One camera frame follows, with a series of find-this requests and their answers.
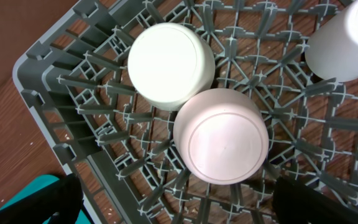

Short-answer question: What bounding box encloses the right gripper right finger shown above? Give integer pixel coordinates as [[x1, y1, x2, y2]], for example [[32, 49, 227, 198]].
[[272, 177, 358, 224]]

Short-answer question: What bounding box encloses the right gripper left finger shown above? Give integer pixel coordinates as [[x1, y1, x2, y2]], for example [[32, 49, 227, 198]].
[[0, 174, 83, 224]]

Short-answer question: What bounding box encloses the white cup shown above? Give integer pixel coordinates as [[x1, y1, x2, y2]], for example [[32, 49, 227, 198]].
[[305, 0, 358, 82]]

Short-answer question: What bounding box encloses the pale green bowl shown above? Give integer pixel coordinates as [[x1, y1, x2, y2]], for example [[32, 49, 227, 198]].
[[127, 22, 215, 111]]

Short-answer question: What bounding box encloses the grey dishwasher rack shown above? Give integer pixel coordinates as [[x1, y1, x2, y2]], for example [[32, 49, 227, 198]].
[[12, 0, 358, 223]]

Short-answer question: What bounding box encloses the teal serving tray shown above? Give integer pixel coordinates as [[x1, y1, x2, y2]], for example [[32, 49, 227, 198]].
[[0, 174, 93, 224]]

